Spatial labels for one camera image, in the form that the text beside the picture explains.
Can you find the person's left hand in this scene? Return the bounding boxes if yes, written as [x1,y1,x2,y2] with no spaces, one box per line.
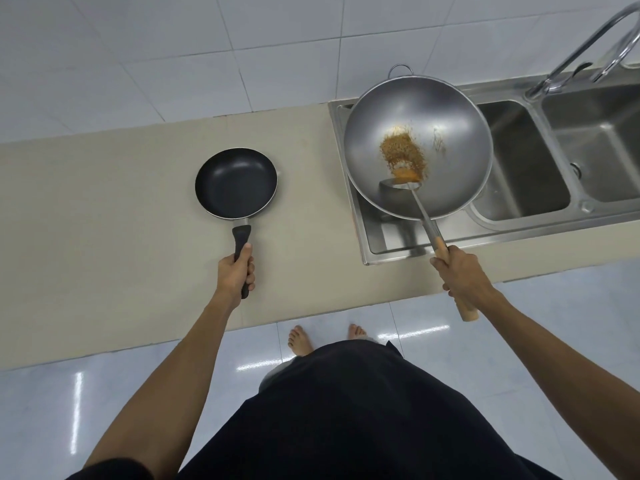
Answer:
[212,243,257,311]

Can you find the person's right hand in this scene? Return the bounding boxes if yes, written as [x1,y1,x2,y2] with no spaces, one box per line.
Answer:
[429,245,501,312]

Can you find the steel spatula with wooden handle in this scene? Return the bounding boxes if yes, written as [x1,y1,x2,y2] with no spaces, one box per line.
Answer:
[378,177,480,323]

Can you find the black frying pan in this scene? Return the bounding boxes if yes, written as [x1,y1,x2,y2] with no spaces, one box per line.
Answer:
[194,147,279,300]

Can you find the person's left forearm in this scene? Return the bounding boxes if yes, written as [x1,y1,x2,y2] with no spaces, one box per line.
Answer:
[82,290,237,480]

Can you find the person's right forearm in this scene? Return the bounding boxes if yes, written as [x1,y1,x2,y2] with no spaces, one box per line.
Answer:
[475,287,640,480]

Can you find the person's left foot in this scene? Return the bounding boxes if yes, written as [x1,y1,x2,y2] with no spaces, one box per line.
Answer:
[287,325,315,358]

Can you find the brown fried food crumbs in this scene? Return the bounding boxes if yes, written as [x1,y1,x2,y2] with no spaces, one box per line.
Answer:
[378,126,429,182]

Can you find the stainless steel double sink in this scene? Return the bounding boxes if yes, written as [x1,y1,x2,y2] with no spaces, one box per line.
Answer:
[327,65,640,267]

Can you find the steel wok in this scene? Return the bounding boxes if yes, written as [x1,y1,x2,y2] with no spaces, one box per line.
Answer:
[343,64,495,222]

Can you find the person's black garment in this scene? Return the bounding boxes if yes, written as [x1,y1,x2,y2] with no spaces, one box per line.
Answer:
[65,340,566,480]

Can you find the chrome gooseneck faucet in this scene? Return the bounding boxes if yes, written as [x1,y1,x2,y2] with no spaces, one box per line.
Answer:
[525,2,640,101]

